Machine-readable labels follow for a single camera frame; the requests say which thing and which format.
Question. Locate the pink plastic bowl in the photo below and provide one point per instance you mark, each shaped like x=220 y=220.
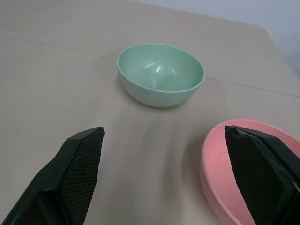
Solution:
x=216 y=161

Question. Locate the green ribbed plastic bowl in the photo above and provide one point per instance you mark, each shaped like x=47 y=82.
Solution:
x=161 y=75

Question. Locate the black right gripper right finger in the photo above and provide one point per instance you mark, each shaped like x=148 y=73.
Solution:
x=260 y=173

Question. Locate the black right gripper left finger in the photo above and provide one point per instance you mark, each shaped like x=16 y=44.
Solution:
x=70 y=173

